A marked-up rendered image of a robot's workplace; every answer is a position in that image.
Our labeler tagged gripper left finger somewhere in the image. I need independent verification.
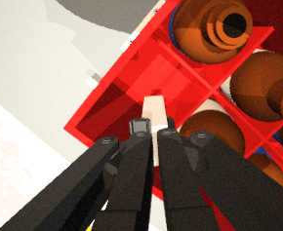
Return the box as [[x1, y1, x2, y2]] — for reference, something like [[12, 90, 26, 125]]
[[0, 96, 156, 231]]

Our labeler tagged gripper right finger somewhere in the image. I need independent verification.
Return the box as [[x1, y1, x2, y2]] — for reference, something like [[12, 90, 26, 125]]
[[153, 96, 283, 231]]

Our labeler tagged red bottle crate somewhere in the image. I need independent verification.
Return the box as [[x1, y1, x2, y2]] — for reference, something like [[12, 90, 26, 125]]
[[64, 0, 283, 170]]

